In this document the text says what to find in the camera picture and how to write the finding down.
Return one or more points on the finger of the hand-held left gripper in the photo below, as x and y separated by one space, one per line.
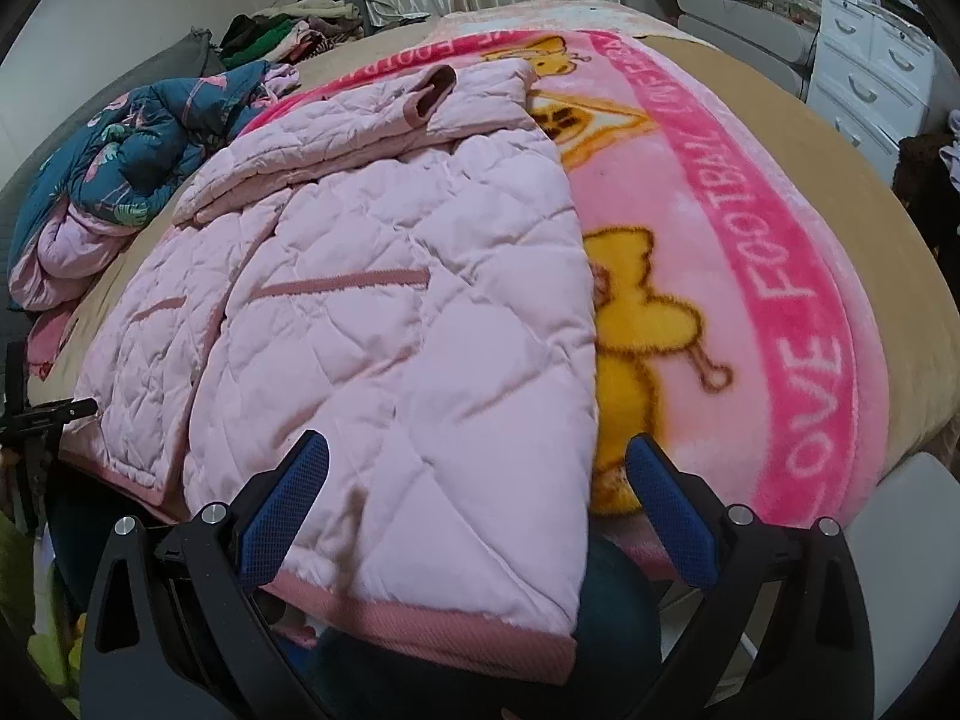
52 414

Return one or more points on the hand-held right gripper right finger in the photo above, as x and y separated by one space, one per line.
675 510

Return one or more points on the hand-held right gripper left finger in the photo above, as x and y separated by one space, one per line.
289 510

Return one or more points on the pink quilted jacket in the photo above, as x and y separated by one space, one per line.
375 315

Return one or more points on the dark clothes heap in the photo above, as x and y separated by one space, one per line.
922 180

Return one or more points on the pile of dark clothes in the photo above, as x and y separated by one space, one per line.
285 30

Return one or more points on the yellow-green cloth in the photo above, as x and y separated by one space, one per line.
30 615

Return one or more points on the teal floral comforter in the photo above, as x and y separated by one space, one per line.
135 142

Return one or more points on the pink printed blanket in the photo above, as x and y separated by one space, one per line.
712 240

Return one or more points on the bed with tan sheet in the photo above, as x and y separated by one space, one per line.
862 202

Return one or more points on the light purple cloth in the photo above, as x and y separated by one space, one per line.
952 150

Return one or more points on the white drawer cabinet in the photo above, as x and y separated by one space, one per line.
862 67

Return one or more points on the grey padded headboard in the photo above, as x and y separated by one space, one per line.
750 15

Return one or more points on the peach patterned sheet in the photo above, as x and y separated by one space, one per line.
525 15

